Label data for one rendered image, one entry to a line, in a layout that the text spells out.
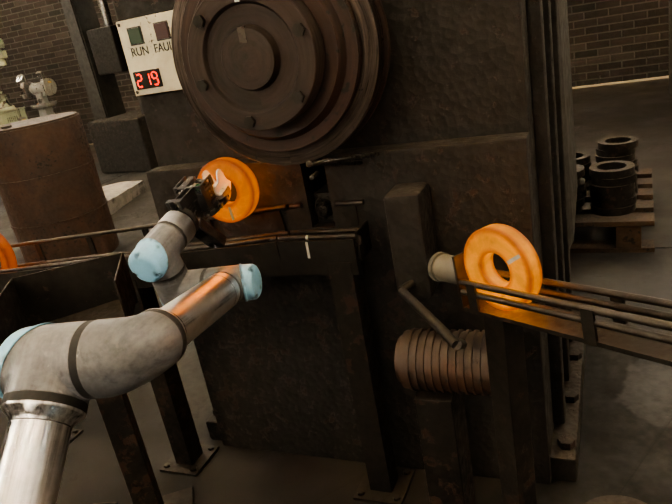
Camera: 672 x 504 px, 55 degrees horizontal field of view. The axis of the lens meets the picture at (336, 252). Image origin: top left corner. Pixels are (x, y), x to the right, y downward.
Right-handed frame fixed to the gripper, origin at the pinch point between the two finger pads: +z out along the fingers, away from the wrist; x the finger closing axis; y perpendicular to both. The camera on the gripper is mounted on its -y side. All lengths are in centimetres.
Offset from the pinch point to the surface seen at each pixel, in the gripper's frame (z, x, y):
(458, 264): -21, -57, -10
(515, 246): -25, -69, -3
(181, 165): 10.1, 18.7, 0.5
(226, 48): -5.0, -16.4, 31.9
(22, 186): 127, 232, -60
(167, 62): 16.5, 14.5, 25.2
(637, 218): 134, -91, -108
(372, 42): 3.0, -42.7, 25.6
